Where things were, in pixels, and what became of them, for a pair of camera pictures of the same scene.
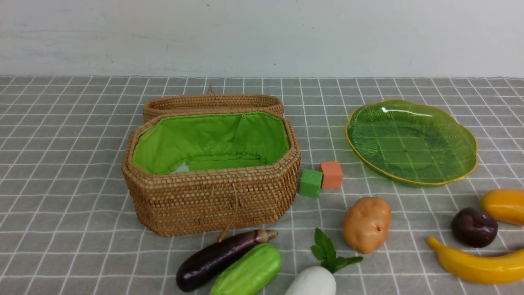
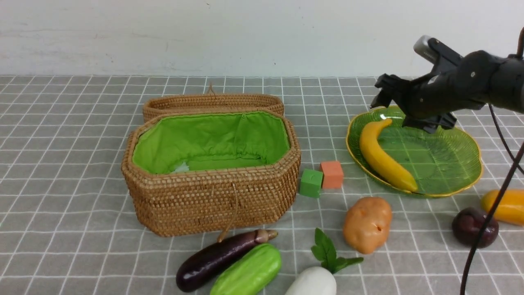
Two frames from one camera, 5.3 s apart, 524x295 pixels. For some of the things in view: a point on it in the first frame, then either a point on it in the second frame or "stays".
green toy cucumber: x=250 y=272 stays
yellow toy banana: x=495 y=270 -> x=387 y=164
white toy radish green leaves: x=319 y=280 stays
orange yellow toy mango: x=506 y=206 stays
